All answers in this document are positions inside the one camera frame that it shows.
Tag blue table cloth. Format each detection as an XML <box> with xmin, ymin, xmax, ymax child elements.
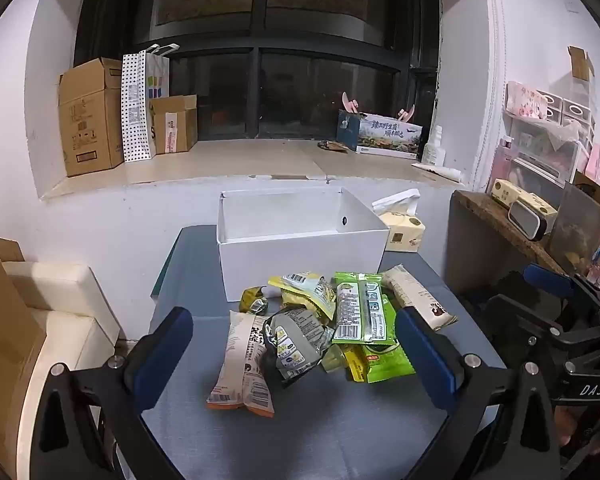
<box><xmin>130</xmin><ymin>224</ymin><xmax>506</xmax><ymax>480</ymax></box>

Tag dark window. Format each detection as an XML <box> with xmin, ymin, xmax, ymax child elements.
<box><xmin>74</xmin><ymin>0</ymin><xmax>442</xmax><ymax>142</ymax></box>

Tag green packet with white strip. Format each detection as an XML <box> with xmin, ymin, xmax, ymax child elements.
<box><xmin>332</xmin><ymin>271</ymin><xmax>399</xmax><ymax>346</ymax></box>

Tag pink floral pouch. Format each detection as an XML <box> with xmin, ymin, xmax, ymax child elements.
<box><xmin>504</xmin><ymin>80</ymin><xmax>549</xmax><ymax>120</ymax></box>

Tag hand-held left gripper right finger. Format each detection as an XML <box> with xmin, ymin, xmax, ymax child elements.
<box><xmin>394</xmin><ymin>307</ymin><xmax>562</xmax><ymax>480</ymax></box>

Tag cardboard piece on wall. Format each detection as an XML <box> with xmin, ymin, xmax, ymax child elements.
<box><xmin>567</xmin><ymin>45</ymin><xmax>596</xmax><ymax>82</ymax></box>

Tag white tube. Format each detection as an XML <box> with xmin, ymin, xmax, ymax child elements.
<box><xmin>411</xmin><ymin>161</ymin><xmax>464</xmax><ymax>183</ymax></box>

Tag small yellow sachet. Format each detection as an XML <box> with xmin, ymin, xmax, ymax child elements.
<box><xmin>342</xmin><ymin>345</ymin><xmax>370</xmax><ymax>384</ymax></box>

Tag beige long snack packet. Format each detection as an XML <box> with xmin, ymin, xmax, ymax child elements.
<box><xmin>207</xmin><ymin>310</ymin><xmax>276</xmax><ymax>418</ymax></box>

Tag tall cardboard panel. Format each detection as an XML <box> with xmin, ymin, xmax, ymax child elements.
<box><xmin>0</xmin><ymin>210</ymin><xmax>47</xmax><ymax>463</ymax></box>

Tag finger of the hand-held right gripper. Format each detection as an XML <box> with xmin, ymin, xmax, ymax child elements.
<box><xmin>484</xmin><ymin>293</ymin><xmax>571</xmax><ymax>356</ymax></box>
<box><xmin>522</xmin><ymin>263</ymin><xmax>600</xmax><ymax>311</ymax></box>

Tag yellow snack packet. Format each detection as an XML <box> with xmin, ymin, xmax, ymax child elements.
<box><xmin>267</xmin><ymin>272</ymin><xmax>337</xmax><ymax>322</ymax></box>

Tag white bottle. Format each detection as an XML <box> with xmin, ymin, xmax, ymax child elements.
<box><xmin>422</xmin><ymin>125</ymin><xmax>447</xmax><ymax>167</ymax></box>

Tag white cardboard box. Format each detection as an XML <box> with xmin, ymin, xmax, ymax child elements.
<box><xmin>216</xmin><ymin>186</ymin><xmax>391</xmax><ymax>302</ymax></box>

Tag cream snack bar packet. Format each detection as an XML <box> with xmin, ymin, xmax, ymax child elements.
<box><xmin>380</xmin><ymin>265</ymin><xmax>459</xmax><ymax>331</ymax></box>

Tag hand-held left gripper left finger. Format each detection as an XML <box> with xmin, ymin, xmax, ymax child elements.
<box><xmin>30</xmin><ymin>306</ymin><xmax>194</xmax><ymax>480</ymax></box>

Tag clear plastic storage drawers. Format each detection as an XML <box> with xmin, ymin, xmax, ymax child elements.
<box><xmin>502</xmin><ymin>115</ymin><xmax>587</xmax><ymax>197</ymax></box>

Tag white mini drawer organizer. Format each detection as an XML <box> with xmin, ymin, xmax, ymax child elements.
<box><xmin>534</xmin><ymin>90</ymin><xmax>594</xmax><ymax>152</ymax></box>

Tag green snack packet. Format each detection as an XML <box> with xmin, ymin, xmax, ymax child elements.
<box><xmin>362</xmin><ymin>295</ymin><xmax>416</xmax><ymax>384</ymax></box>

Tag large cardboard box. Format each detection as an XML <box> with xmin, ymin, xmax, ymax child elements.
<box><xmin>57</xmin><ymin>57</ymin><xmax>126</xmax><ymax>177</ymax></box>

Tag small cardboard box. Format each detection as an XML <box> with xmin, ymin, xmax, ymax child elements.
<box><xmin>149</xmin><ymin>94</ymin><xmax>199</xmax><ymax>156</ymax></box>

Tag pink bottle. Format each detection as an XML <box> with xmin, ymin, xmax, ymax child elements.
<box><xmin>497</xmin><ymin>137</ymin><xmax>514</xmax><ymax>182</ymax></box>

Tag side desk with wooden top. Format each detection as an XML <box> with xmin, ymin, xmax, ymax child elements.
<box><xmin>449</xmin><ymin>190</ymin><xmax>578</xmax><ymax>313</ymax></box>

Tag yellow tissue pack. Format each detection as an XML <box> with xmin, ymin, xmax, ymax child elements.
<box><xmin>372</xmin><ymin>189</ymin><xmax>426</xmax><ymax>253</ymax></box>

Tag cream leather stool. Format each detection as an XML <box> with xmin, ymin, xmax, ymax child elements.
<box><xmin>2</xmin><ymin>260</ymin><xmax>122</xmax><ymax>413</ymax></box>

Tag printed tissue box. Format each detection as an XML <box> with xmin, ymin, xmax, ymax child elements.
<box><xmin>336</xmin><ymin>109</ymin><xmax>424</xmax><ymax>160</ymax></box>

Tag gold candy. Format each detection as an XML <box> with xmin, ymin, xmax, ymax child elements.
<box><xmin>238</xmin><ymin>285</ymin><xmax>269</xmax><ymax>314</ymax></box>

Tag grey snack packet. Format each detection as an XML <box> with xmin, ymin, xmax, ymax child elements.
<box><xmin>262</xmin><ymin>305</ymin><xmax>337</xmax><ymax>387</ymax></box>

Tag grey transparent board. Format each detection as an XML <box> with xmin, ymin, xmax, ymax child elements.
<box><xmin>547</xmin><ymin>182</ymin><xmax>600</xmax><ymax>272</ymax></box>

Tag polka dot paper bag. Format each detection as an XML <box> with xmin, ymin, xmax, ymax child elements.
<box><xmin>121</xmin><ymin>44</ymin><xmax>179</xmax><ymax>163</ymax></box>

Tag yellow tissue box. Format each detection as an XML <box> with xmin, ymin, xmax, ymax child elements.
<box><xmin>490</xmin><ymin>178</ymin><xmax>559</xmax><ymax>222</ymax></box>

